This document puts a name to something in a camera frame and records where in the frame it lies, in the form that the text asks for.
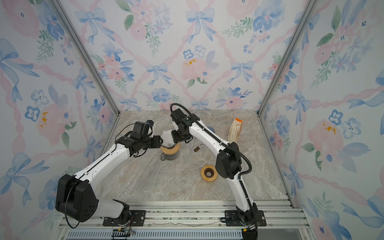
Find wooden dripper holder ring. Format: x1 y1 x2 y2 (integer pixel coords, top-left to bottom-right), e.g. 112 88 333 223
159 143 181 156

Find blue glass dripper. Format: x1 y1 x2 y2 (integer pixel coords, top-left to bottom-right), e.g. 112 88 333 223
207 126 216 134

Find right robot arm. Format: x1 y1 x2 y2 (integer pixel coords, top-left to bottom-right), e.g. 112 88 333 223
170 104 258 227

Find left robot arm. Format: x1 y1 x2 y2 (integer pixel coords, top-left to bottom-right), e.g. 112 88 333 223
55 120 163 226

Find coffee filter pack orange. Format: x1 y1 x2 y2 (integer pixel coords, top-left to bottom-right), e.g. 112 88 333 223
227 118 243 143

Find clear glass carafe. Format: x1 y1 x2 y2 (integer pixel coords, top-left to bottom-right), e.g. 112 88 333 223
160 152 180 161

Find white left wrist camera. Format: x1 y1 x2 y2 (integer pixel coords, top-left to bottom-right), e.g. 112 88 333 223
146 120 154 130

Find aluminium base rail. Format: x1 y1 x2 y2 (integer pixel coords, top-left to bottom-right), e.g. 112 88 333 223
54 200 315 240

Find aluminium frame post right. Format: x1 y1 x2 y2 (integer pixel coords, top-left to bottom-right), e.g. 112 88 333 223
258 0 318 117

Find aluminium frame post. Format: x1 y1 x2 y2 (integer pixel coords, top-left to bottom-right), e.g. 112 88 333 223
48 1 120 116
258 0 318 117

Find aluminium frame post left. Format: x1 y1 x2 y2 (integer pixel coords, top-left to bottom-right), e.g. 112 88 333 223
48 1 120 116

